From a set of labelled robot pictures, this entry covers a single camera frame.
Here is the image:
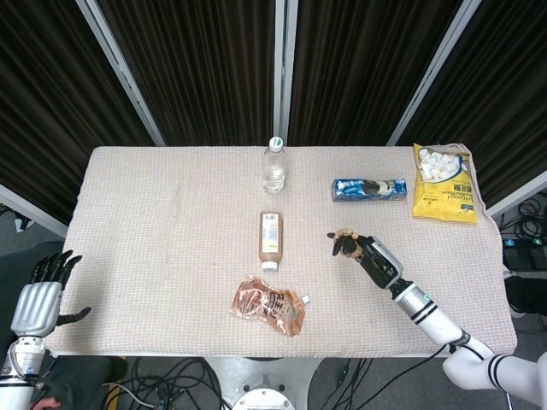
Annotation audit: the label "yellow marshmallow bag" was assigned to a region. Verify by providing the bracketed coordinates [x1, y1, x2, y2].
[411, 143, 479, 225]

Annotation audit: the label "grey metal partition post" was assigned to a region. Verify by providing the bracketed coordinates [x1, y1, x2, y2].
[386, 0, 482, 147]
[75, 0, 167, 147]
[273, 0, 299, 147]
[486, 169, 547, 219]
[0, 183, 69, 237]

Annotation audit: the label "coiled black cables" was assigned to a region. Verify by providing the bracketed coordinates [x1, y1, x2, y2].
[499, 198, 547, 240]

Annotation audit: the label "black pleated curtain panel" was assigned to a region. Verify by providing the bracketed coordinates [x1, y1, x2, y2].
[96, 0, 281, 147]
[288, 0, 465, 147]
[0, 0, 157, 226]
[399, 0, 547, 208]

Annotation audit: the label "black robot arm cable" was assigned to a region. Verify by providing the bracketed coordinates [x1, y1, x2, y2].
[358, 341, 497, 410]

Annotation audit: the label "beige waffle tablecloth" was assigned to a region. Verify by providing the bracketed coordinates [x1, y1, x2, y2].
[42, 144, 518, 359]

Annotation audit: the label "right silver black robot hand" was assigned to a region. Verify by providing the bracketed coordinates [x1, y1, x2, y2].
[326, 228, 405, 291]

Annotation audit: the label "white floor cable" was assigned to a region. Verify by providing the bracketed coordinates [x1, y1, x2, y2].
[111, 382, 156, 407]

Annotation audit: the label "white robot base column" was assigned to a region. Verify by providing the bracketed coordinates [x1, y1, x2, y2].
[232, 356, 320, 410]

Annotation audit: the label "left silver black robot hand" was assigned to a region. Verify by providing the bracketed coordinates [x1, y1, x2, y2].
[9, 249, 93, 338]

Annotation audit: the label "wooden bead bracelet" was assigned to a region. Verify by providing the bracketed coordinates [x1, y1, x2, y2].
[332, 228, 365, 261]

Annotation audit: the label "clear plastic water bottle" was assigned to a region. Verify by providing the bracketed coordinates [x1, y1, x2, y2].
[261, 136, 286, 196]

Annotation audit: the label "brown spouted sauce pouch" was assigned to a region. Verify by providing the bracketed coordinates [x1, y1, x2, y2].
[229, 275, 312, 338]

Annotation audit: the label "black floor cable bundle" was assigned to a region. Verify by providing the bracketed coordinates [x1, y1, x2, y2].
[102, 356, 234, 410]

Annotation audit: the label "dark grey cloth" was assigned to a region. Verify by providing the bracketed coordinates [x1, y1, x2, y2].
[42, 356, 127, 410]

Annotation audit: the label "blue cookie box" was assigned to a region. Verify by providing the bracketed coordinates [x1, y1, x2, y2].
[332, 178, 408, 203]

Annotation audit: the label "brown drink bottle white cap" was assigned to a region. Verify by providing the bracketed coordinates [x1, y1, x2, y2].
[257, 211, 283, 272]

